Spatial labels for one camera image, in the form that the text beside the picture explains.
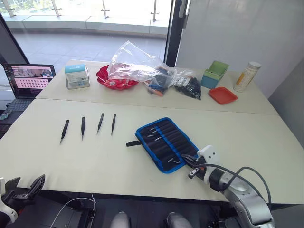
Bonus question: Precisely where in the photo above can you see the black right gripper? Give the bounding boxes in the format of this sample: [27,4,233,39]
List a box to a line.
[181,154,208,181]

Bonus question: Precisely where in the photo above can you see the blue and black tool roll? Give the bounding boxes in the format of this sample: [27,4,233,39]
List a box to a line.
[125,117,200,174]

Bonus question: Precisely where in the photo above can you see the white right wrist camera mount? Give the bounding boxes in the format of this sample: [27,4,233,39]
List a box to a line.
[196,144,220,188]

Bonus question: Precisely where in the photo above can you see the bag of colourful parts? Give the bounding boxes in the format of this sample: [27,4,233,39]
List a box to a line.
[144,66,177,97]

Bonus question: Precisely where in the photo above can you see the orange square tray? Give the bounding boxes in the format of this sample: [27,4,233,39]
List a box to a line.
[209,86,238,106]

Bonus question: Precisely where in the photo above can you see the red plastic bowl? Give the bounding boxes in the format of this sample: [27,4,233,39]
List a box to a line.
[95,65,140,91]

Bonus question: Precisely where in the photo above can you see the grey rounded knee shape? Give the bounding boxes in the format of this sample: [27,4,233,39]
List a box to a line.
[111,211,132,228]
[166,211,191,228]

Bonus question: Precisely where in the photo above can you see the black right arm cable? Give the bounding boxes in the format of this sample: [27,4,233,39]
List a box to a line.
[194,163,273,205]

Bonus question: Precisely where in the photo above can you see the black laptop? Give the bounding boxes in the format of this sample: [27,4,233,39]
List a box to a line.
[0,63,57,125]

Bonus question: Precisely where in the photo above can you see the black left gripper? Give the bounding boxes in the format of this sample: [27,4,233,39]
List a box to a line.
[0,174,46,212]

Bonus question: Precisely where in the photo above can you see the thin white cable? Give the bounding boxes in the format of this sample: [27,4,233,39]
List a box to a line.
[50,192,97,228]

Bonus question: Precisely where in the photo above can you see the green and teal box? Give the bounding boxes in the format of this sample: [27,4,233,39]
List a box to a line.
[201,60,230,90]

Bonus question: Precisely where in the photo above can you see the clear empty plastic bag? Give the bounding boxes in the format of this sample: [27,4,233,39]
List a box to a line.
[106,40,167,83]

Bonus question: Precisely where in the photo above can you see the blue and white carton box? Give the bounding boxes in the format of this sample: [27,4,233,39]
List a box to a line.
[64,63,91,90]

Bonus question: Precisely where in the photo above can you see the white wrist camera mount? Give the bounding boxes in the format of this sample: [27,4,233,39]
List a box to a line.
[0,177,19,224]
[196,144,220,188]

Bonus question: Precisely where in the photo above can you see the metal railing post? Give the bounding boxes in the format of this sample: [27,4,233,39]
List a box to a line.
[50,0,62,18]
[100,0,110,19]
[150,0,160,22]

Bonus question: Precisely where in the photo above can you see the dark slanted window frame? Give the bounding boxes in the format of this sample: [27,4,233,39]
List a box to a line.
[0,13,31,65]

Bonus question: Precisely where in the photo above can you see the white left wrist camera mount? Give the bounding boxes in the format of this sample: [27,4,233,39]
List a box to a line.
[0,177,19,224]

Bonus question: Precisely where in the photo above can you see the bag of black parts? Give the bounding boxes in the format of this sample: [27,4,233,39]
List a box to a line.
[172,69,203,101]

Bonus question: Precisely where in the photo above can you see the black door frame post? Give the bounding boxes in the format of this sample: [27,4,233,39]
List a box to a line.
[164,0,192,68]

